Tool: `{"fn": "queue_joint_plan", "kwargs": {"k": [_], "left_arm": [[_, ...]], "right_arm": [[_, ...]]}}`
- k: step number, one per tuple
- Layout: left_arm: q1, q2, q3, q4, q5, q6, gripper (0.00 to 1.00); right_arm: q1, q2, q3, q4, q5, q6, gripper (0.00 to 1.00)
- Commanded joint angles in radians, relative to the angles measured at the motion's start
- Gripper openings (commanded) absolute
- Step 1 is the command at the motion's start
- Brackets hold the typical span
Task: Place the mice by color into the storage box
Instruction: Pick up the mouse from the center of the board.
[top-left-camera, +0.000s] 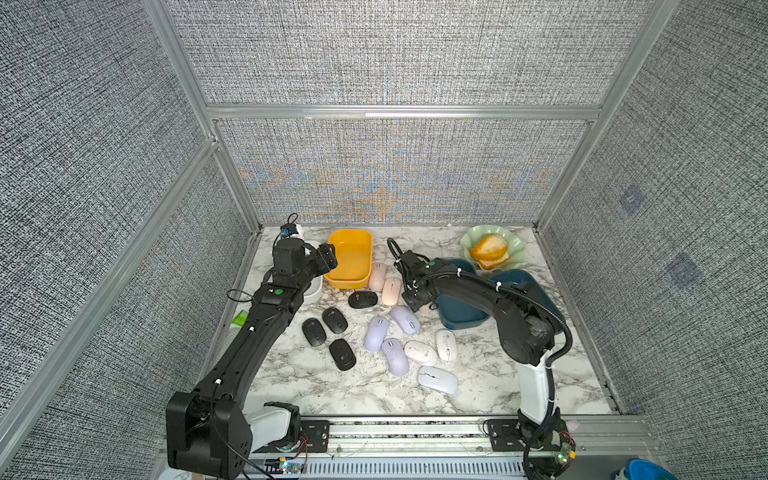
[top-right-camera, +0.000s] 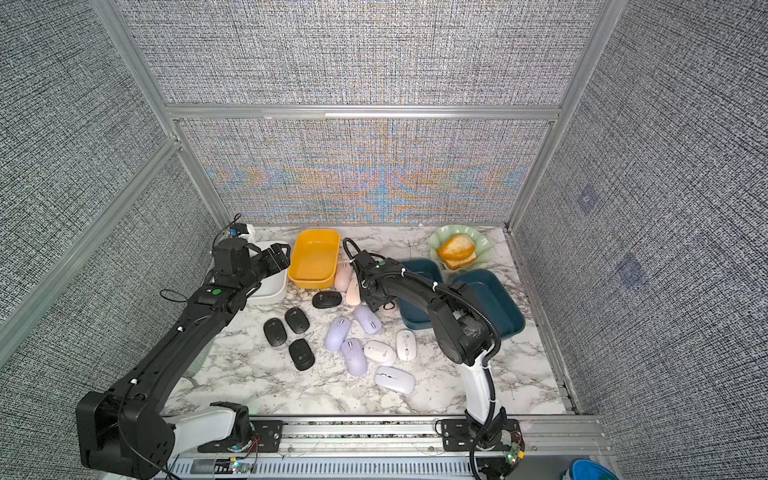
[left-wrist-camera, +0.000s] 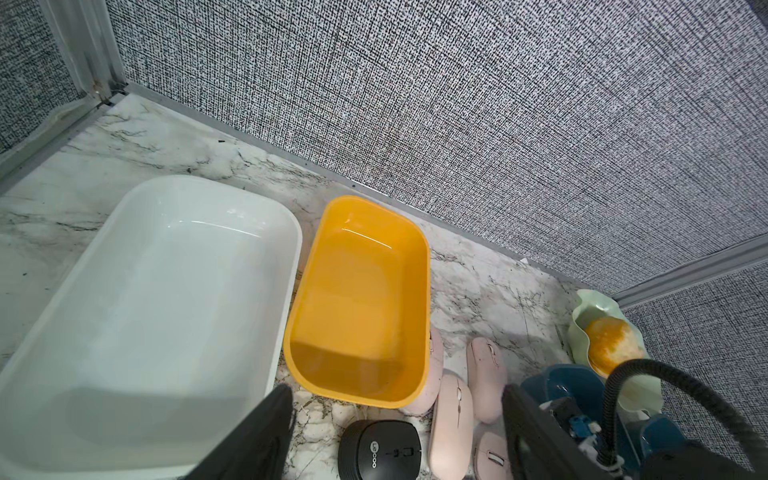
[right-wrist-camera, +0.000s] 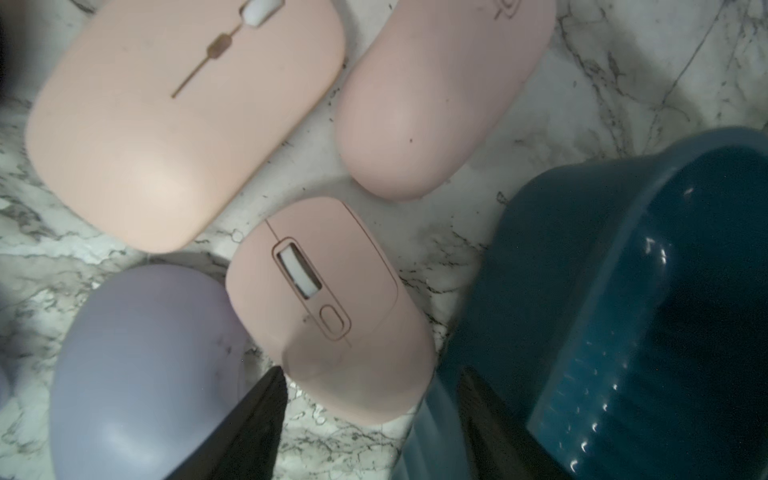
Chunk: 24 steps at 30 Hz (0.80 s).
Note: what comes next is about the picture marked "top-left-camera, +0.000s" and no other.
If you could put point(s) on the purple mouse front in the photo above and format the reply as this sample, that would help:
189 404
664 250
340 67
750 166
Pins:
395 356

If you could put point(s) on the black mouse front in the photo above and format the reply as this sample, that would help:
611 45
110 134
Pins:
342 354

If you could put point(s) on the white mouse centre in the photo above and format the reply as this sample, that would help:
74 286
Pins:
421 353

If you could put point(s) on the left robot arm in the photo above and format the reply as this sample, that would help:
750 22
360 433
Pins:
206 430

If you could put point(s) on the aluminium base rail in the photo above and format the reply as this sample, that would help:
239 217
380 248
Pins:
450 447

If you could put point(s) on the purple mouse upper right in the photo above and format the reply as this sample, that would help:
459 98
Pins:
406 319

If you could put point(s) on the white storage box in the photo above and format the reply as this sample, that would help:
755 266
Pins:
314 291

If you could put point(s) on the green wavy plate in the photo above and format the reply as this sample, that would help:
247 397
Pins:
516 247

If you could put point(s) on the white mouse front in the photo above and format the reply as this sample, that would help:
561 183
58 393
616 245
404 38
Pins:
437 379

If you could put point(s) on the blue object bottom right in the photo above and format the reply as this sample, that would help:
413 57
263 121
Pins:
639 469

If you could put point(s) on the teal storage box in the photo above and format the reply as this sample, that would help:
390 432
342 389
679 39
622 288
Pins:
457 315
528 285

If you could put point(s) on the black mouse middle left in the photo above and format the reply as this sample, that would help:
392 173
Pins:
314 332

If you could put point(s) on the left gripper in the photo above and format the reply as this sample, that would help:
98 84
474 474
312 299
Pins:
324 259

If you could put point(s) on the yellow storage box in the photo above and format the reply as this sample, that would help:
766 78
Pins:
354 253

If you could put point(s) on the black mouse middle right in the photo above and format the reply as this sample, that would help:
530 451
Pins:
335 320

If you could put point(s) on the purple mouse left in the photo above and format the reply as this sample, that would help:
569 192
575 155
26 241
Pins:
376 333

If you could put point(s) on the green white object at wall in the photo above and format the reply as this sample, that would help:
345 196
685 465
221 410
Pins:
238 321

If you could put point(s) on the white mouse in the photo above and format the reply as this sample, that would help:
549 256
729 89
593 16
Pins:
446 345
437 379
421 353

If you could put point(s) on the black mouse near yellow box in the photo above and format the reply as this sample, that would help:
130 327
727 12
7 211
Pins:
363 299

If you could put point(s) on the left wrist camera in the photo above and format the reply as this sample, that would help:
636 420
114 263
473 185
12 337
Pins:
290 230

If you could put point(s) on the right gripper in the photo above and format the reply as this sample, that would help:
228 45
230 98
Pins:
411 303

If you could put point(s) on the purple mouse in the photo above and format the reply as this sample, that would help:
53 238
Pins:
406 319
376 333
395 356

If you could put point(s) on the bread slice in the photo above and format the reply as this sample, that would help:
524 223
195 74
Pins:
489 265

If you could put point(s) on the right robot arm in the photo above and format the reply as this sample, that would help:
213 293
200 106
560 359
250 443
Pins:
534 361

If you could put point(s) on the white mouse right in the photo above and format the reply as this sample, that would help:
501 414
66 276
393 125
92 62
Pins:
446 345

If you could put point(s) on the round bread bun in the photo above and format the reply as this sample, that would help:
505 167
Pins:
490 247

